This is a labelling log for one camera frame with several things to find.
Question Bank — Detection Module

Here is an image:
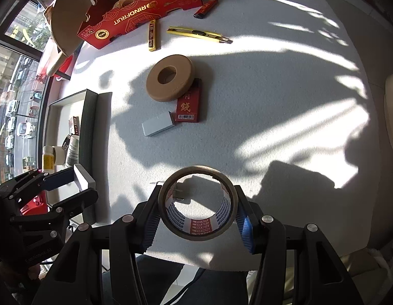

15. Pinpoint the white bottle yellow label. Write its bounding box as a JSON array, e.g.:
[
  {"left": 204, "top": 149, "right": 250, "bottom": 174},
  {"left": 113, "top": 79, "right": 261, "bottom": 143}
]
[{"left": 42, "top": 145, "right": 55, "bottom": 174}]

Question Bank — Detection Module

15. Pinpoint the white rectangular block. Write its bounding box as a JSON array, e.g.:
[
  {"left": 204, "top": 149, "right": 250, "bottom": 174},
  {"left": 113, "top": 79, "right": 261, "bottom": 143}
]
[
  {"left": 73, "top": 164, "right": 96, "bottom": 191},
  {"left": 142, "top": 112, "right": 174, "bottom": 136}
]

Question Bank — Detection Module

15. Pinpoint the white power adapter plug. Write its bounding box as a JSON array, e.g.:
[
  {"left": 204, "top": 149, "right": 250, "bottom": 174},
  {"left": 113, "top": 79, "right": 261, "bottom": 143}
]
[{"left": 173, "top": 179, "right": 192, "bottom": 205}]

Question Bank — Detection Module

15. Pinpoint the white tape red printed core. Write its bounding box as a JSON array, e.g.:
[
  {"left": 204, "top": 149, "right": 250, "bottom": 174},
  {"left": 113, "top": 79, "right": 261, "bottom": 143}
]
[{"left": 158, "top": 166, "right": 238, "bottom": 242}]

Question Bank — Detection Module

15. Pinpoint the cream masking tape roll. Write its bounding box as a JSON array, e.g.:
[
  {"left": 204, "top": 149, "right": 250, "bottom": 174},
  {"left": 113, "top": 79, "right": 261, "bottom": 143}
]
[{"left": 52, "top": 146, "right": 66, "bottom": 166}]

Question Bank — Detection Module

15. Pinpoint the white bottle grey label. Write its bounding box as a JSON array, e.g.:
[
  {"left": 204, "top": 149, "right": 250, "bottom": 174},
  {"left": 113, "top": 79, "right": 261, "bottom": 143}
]
[{"left": 66, "top": 135, "right": 79, "bottom": 167}]

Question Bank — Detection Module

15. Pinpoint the red patterned small box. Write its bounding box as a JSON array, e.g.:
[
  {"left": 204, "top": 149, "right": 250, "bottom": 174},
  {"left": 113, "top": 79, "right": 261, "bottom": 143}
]
[{"left": 68, "top": 116, "right": 80, "bottom": 136}]

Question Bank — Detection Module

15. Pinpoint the white storage tray box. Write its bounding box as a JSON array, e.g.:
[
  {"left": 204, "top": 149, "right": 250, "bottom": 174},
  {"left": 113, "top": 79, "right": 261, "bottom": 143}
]
[{"left": 43, "top": 89, "right": 98, "bottom": 206}]

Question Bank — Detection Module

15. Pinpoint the dark red card pack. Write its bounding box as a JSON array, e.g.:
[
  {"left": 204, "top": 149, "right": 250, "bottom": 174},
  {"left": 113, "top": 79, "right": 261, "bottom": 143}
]
[{"left": 175, "top": 78, "right": 202, "bottom": 123}]

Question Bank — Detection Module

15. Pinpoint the brown paper tape roll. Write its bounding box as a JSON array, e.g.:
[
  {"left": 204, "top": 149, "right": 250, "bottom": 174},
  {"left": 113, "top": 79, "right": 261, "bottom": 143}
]
[{"left": 145, "top": 54, "right": 195, "bottom": 102}]

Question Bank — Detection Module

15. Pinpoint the yellow blade refill case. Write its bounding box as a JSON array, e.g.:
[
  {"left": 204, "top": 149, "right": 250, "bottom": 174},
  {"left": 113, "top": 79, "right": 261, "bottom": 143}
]
[{"left": 148, "top": 19, "right": 157, "bottom": 52}]

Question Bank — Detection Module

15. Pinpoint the yellow utility knife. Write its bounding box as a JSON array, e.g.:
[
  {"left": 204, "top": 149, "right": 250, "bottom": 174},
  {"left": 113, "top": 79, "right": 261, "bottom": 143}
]
[{"left": 166, "top": 27, "right": 233, "bottom": 44}]

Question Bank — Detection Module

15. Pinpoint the red cardboard fruit box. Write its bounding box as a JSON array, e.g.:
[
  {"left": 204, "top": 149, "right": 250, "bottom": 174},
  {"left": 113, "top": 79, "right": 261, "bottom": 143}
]
[{"left": 77, "top": 0, "right": 202, "bottom": 50}]

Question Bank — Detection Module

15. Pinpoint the red lighter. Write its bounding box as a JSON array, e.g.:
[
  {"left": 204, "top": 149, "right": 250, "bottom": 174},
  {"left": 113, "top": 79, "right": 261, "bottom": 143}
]
[{"left": 194, "top": 0, "right": 218, "bottom": 19}]

